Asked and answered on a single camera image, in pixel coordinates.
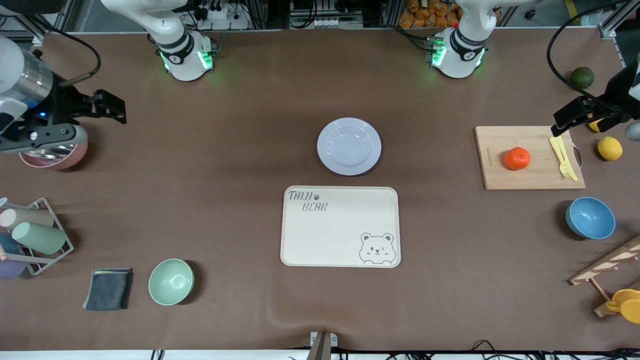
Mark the orange fruit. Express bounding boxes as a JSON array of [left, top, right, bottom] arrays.
[[503, 147, 531, 171]]

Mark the pale lavender plate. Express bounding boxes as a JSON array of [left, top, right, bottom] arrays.
[[316, 117, 382, 177]]

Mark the yellow plastic knife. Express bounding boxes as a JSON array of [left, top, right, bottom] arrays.
[[549, 136, 568, 173]]

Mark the dark green lime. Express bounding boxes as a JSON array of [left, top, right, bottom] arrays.
[[570, 66, 595, 91]]

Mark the pink bowl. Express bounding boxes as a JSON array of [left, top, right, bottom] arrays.
[[19, 140, 89, 171]]

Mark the shiny metal scoop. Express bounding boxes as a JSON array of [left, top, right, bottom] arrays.
[[27, 145, 77, 162]]

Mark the wooden cutting board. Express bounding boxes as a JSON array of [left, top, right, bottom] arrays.
[[474, 125, 587, 191]]

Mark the blue bowl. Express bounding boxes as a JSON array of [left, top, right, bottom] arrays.
[[565, 196, 617, 240]]

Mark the beige cup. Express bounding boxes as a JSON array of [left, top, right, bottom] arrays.
[[0, 207, 55, 230]]

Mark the mint green cup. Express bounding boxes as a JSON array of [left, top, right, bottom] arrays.
[[11, 221, 68, 255]]

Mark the white power strip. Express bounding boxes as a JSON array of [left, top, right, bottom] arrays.
[[197, 0, 251, 31]]

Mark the wooden mug rack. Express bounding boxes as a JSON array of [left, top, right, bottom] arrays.
[[568, 235, 640, 318]]

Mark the blue cup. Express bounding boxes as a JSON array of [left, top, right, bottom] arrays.
[[0, 232, 21, 254]]

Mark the dark grey folded cloth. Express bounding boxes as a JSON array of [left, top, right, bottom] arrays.
[[82, 268, 134, 312]]

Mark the pile of orange bread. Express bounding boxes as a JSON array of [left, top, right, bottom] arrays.
[[398, 0, 463, 29]]

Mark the purple cup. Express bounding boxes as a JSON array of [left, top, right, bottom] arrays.
[[0, 259, 27, 280]]

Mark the mint green bowl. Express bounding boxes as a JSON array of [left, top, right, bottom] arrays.
[[148, 258, 195, 306]]

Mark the yellow mug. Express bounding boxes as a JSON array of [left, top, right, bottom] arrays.
[[605, 288, 640, 325]]

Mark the cream bear print tray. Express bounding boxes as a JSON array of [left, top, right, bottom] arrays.
[[280, 186, 402, 269]]

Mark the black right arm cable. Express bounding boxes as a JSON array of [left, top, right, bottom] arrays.
[[15, 17, 102, 89]]

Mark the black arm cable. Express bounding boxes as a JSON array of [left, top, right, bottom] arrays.
[[546, 0, 640, 101], [15, 17, 102, 89]]

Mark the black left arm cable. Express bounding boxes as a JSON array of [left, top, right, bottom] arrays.
[[546, 0, 640, 101]]

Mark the grey wire cup rack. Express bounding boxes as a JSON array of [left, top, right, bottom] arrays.
[[0, 197, 75, 276]]

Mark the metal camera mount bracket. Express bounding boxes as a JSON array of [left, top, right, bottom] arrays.
[[306, 331, 338, 360]]

